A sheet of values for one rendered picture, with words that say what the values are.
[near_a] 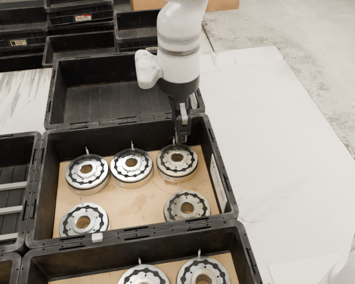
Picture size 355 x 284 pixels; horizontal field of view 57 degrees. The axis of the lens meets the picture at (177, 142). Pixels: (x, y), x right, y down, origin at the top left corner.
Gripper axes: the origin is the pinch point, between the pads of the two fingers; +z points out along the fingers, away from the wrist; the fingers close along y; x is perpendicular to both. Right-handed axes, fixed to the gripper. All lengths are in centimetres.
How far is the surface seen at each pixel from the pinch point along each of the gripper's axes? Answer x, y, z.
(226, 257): -6.3, -22.1, 17.2
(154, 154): 5.0, 7.8, 17.3
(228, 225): -6.2, -19.9, 7.2
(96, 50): 29, 133, 63
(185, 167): -1.7, -0.3, 14.1
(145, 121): 6.6, 10.1, 7.3
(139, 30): 2, 132, 52
